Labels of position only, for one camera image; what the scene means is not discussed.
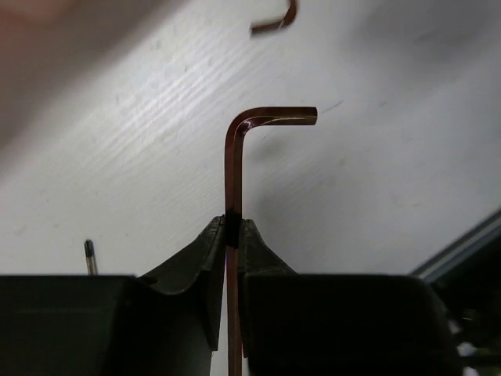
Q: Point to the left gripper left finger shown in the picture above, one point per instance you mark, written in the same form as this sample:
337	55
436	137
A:
165	322

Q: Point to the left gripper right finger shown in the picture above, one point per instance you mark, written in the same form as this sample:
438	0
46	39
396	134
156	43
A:
337	324

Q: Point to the small brown hex key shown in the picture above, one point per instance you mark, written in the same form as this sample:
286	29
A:
277	23

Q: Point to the blue red screwdriver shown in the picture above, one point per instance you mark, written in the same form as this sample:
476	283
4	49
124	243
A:
90	258

